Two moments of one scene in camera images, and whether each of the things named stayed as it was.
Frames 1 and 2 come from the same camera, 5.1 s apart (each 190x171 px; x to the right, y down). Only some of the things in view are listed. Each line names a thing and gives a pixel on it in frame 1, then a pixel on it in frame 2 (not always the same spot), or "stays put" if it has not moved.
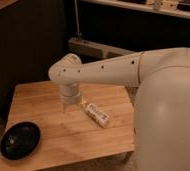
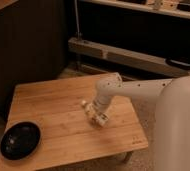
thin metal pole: (78, 34) stays put
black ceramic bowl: (19, 140) stays put
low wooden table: (72, 137) stays put
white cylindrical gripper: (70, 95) to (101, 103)
